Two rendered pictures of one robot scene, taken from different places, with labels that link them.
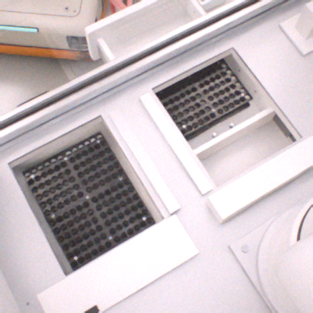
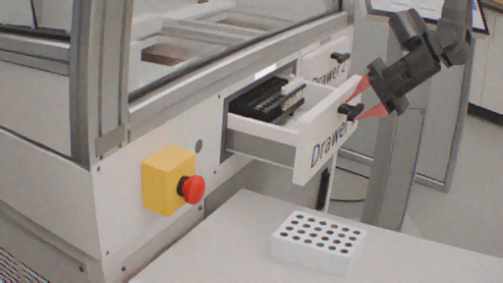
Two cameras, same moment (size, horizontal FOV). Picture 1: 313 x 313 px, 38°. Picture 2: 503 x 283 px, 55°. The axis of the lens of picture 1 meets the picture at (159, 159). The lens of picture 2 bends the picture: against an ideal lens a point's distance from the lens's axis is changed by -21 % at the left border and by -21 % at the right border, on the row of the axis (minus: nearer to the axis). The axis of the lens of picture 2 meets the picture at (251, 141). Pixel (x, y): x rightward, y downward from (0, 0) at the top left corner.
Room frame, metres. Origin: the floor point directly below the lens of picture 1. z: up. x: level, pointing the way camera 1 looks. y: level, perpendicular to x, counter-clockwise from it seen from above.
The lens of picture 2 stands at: (1.41, -0.55, 1.26)
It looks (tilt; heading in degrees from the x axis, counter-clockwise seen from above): 24 degrees down; 149
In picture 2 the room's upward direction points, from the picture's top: 5 degrees clockwise
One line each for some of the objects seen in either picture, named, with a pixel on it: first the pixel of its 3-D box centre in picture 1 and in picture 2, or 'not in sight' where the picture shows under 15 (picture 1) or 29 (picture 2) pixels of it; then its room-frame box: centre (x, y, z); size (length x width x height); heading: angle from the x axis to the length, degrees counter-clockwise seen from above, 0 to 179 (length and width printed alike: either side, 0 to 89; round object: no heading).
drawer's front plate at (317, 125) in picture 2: not in sight; (333, 123); (0.68, 0.05, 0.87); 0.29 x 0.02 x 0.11; 124
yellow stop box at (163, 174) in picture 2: not in sight; (170, 181); (0.77, -0.28, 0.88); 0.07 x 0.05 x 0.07; 124
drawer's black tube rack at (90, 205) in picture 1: (89, 201); not in sight; (0.23, 0.14, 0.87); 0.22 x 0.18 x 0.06; 34
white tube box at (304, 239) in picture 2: not in sight; (319, 244); (0.87, -0.09, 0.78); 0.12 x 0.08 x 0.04; 34
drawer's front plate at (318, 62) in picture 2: not in sight; (327, 67); (0.40, 0.25, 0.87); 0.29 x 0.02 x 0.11; 124
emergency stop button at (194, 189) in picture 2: not in sight; (191, 188); (0.80, -0.26, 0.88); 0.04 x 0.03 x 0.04; 124
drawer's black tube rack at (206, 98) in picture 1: (188, 84); (229, 99); (0.51, -0.06, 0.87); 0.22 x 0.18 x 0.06; 34
